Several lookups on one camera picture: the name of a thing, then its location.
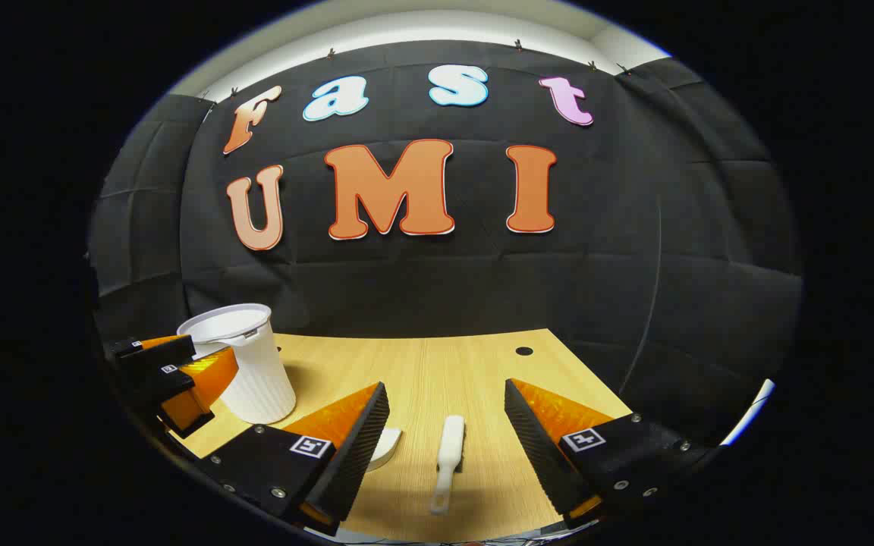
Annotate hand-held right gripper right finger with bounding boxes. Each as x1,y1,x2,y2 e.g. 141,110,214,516
505,378,713,530

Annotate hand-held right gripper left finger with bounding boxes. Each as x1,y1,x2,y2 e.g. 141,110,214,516
200,382,391,536

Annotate white dustpan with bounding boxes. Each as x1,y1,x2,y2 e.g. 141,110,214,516
365,426,403,472

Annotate small white broom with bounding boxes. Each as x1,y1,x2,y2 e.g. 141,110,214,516
430,414,467,517

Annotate white ribbed garbage bin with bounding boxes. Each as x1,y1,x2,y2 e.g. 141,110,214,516
176,303,297,425

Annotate wooden desktop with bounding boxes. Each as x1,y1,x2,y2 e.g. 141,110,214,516
168,328,635,544

